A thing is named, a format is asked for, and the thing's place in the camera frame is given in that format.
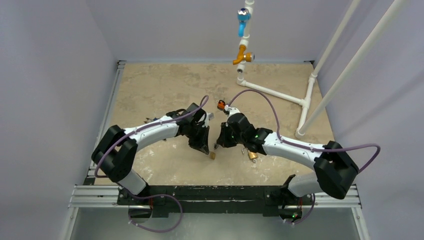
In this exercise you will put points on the blue tap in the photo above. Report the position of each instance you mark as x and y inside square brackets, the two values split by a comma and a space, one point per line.
[243, 16]

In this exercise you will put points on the white pvc pipe frame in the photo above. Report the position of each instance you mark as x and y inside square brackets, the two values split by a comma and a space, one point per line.
[305, 102]

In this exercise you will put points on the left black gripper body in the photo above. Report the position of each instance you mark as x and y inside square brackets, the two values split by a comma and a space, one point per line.
[197, 136]

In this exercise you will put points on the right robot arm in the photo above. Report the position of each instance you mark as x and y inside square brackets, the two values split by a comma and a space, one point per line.
[334, 171]

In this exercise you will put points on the brass padlock long shackle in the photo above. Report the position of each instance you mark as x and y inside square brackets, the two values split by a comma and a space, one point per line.
[212, 155]

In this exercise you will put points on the blue handled pliers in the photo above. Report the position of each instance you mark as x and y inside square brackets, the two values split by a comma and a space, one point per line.
[150, 120]

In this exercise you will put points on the aluminium frame rail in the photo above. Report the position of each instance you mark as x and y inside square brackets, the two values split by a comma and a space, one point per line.
[90, 177]

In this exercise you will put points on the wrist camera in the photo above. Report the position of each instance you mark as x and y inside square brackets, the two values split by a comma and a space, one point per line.
[231, 110]
[207, 118]

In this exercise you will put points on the orange tap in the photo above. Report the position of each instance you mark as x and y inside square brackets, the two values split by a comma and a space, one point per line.
[243, 55]

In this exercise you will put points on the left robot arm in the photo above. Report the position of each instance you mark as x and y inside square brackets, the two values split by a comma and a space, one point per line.
[115, 153]

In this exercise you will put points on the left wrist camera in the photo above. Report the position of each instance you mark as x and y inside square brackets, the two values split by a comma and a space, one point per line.
[207, 118]

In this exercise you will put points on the white diagonal pole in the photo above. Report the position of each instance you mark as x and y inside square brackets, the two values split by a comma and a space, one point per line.
[362, 51]

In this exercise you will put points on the orange black padlock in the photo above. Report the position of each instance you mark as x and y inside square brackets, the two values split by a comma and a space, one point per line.
[221, 105]

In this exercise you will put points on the black base bar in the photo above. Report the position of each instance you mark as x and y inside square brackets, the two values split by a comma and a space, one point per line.
[267, 200]

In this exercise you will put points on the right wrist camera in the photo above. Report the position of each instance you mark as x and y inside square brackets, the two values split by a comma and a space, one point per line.
[231, 110]

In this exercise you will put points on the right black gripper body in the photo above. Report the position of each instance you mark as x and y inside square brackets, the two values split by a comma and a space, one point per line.
[226, 134]

